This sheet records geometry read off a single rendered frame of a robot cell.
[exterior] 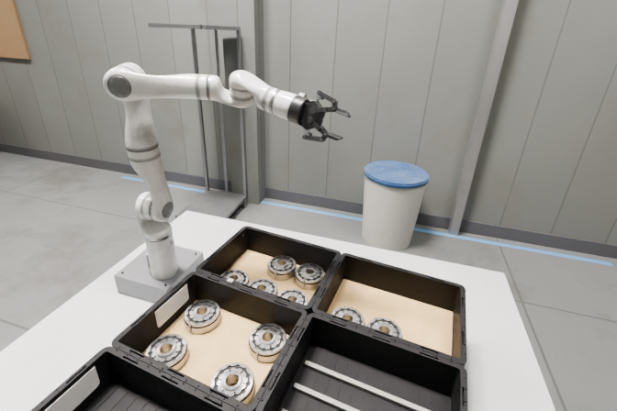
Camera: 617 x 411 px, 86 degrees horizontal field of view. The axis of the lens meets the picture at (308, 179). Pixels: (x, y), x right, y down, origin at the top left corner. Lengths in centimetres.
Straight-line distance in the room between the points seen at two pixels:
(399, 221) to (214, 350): 198
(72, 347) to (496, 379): 131
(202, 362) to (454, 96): 259
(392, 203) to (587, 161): 155
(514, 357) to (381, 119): 214
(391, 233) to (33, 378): 226
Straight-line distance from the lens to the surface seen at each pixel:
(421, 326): 115
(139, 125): 111
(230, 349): 104
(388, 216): 270
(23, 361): 141
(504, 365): 134
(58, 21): 466
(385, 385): 100
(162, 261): 133
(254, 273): 126
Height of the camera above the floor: 163
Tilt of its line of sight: 24 degrees down
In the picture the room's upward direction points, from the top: 2 degrees clockwise
